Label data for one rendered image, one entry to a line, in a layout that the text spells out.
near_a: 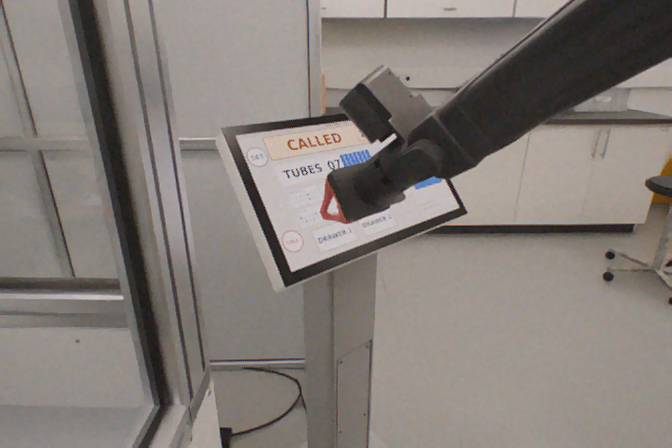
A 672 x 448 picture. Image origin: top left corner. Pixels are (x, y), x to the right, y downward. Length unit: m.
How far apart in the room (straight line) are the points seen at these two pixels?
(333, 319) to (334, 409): 0.28
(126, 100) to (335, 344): 0.79
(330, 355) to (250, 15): 1.06
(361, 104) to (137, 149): 0.22
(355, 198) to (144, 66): 0.26
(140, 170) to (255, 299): 1.42
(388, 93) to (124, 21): 0.23
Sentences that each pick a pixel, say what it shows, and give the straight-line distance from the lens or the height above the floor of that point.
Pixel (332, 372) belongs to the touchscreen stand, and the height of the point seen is 0.58.
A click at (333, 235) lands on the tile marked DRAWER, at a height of 1.00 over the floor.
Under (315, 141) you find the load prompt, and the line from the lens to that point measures 0.82.
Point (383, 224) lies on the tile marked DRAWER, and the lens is 0.82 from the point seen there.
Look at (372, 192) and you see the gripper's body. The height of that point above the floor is 1.17.
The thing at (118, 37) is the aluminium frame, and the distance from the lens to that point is 0.34.
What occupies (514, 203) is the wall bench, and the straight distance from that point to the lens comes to 3.23.
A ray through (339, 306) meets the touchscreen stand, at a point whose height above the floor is 0.77.
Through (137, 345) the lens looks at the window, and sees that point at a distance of 0.40.
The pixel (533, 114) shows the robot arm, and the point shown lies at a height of 1.29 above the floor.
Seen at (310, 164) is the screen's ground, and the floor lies 1.12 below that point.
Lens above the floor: 1.32
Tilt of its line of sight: 21 degrees down
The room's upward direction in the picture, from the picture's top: straight up
